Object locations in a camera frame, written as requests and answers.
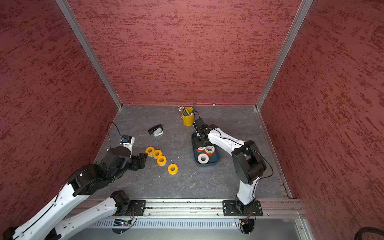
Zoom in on yellow tape roll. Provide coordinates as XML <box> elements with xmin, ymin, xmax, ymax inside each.
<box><xmin>168</xmin><ymin>164</ymin><xmax>179</xmax><ymax>176</ymax></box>
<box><xmin>153</xmin><ymin>150</ymin><xmax>163</xmax><ymax>160</ymax></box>
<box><xmin>157</xmin><ymin>156</ymin><xmax>167</xmax><ymax>166</ymax></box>
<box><xmin>146</xmin><ymin>147</ymin><xmax>155</xmax><ymax>157</ymax></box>

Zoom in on orange tape roll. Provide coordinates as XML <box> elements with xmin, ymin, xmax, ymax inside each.
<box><xmin>205</xmin><ymin>146</ymin><xmax>216</xmax><ymax>156</ymax></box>
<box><xmin>196</xmin><ymin>147</ymin><xmax>206</xmax><ymax>153</ymax></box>
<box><xmin>198</xmin><ymin>153</ymin><xmax>210</xmax><ymax>165</ymax></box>

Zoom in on teal storage box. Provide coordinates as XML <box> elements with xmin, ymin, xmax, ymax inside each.
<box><xmin>191</xmin><ymin>133</ymin><xmax>221</xmax><ymax>167</ymax></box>

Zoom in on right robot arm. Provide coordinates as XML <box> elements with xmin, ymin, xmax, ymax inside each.
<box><xmin>193</xmin><ymin>118</ymin><xmax>274</xmax><ymax>209</ymax></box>

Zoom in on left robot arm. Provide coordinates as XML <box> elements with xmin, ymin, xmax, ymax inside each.
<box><xmin>3</xmin><ymin>146</ymin><xmax>148</xmax><ymax>240</ymax></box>

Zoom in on yellow tape roll bottom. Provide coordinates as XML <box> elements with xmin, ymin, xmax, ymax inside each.
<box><xmin>168</xmin><ymin>164</ymin><xmax>179</xmax><ymax>176</ymax></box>

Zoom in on yellow pen cup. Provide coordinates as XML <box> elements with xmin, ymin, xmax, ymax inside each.
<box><xmin>182</xmin><ymin>114</ymin><xmax>195</xmax><ymax>127</ymax></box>

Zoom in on black grey stapler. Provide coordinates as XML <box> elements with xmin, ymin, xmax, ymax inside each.
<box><xmin>148</xmin><ymin>125</ymin><xmax>164</xmax><ymax>137</ymax></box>

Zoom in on pens in cup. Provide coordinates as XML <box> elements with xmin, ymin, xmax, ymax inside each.
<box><xmin>178</xmin><ymin>106</ymin><xmax>196</xmax><ymax>117</ymax></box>

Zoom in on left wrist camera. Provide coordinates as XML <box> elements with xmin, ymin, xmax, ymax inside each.
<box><xmin>121</xmin><ymin>135</ymin><xmax>135</xmax><ymax>153</ymax></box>

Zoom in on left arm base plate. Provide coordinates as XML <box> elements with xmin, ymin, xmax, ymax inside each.
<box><xmin>127</xmin><ymin>200</ymin><xmax>147</xmax><ymax>217</ymax></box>

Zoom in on aluminium front rail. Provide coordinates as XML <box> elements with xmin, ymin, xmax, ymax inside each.
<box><xmin>61</xmin><ymin>197</ymin><xmax>305</xmax><ymax>219</ymax></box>

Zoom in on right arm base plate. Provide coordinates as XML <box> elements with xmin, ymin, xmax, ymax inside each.
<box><xmin>223</xmin><ymin>200</ymin><xmax>264</xmax><ymax>217</ymax></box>

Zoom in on left corner aluminium post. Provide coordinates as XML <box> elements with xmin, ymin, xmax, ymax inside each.
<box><xmin>56</xmin><ymin>0</ymin><xmax>123</xmax><ymax>111</ymax></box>

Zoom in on corner aluminium post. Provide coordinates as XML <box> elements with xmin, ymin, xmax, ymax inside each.
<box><xmin>256</xmin><ymin>0</ymin><xmax>313</xmax><ymax>112</ymax></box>
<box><xmin>56</xmin><ymin>0</ymin><xmax>123</xmax><ymax>111</ymax></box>

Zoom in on right corner aluminium post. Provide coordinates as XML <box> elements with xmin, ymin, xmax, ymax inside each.
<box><xmin>256</xmin><ymin>0</ymin><xmax>313</xmax><ymax>112</ymax></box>

